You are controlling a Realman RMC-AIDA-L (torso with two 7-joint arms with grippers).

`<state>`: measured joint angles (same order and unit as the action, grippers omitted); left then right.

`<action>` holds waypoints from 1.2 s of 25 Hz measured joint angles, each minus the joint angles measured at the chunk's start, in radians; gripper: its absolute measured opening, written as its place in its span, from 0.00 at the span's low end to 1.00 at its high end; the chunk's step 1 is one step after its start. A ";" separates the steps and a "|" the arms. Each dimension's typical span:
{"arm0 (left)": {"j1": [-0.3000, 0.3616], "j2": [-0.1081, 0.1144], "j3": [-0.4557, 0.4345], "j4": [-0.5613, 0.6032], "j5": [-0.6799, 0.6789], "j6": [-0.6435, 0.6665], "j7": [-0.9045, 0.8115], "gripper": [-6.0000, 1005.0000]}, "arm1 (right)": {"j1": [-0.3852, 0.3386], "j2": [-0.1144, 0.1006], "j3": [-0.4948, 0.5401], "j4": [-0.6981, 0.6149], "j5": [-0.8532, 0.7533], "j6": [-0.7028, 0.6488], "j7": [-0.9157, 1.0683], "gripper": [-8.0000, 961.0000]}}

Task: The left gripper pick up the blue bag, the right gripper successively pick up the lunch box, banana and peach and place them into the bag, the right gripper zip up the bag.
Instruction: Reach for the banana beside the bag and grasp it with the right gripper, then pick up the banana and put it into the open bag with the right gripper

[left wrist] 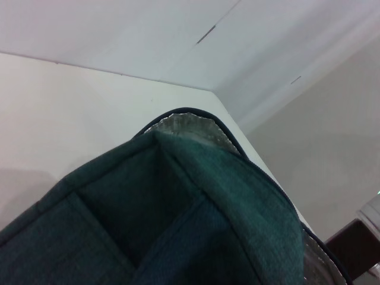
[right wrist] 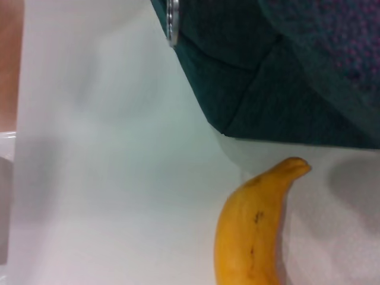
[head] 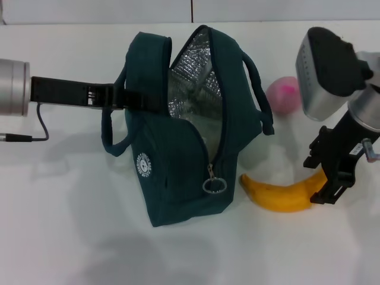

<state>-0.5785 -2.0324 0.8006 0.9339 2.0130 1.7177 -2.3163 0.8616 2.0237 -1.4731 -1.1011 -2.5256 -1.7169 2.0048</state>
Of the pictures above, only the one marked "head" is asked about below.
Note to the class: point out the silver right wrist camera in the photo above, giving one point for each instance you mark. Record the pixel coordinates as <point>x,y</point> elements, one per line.
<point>314,77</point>

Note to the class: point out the yellow banana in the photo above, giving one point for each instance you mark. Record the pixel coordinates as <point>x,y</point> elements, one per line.
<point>282,199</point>

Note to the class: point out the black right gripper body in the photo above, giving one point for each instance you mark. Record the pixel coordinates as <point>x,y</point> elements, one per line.
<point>344,145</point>

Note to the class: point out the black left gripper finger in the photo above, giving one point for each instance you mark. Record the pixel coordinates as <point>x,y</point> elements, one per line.
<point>139,102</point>

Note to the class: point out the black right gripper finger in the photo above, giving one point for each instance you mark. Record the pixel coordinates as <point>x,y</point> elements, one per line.
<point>317,151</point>
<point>335,190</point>

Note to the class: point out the dark teal insulated lunch bag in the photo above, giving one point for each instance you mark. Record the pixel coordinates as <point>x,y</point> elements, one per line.
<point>181,178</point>

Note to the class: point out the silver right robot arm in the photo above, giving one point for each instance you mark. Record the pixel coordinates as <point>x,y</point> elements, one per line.
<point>368,114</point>

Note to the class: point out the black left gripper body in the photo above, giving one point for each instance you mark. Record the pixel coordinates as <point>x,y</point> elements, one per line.
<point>65,93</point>

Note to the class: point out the pink round fruit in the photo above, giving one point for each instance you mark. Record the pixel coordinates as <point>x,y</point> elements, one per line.
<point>282,95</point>

